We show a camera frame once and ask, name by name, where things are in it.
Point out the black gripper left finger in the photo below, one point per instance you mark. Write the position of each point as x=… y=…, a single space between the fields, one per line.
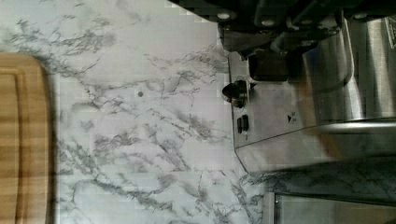
x=211 y=10

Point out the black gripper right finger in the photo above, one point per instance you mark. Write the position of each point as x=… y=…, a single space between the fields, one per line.
x=299 y=13

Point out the stainless steel slot toaster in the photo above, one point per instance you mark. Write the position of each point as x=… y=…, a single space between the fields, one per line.
x=334 y=102

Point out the stainless steel toaster oven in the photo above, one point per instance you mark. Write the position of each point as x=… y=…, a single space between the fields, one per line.
x=288 y=209

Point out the bamboo cutting board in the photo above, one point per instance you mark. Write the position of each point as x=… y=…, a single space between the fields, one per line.
x=26 y=141

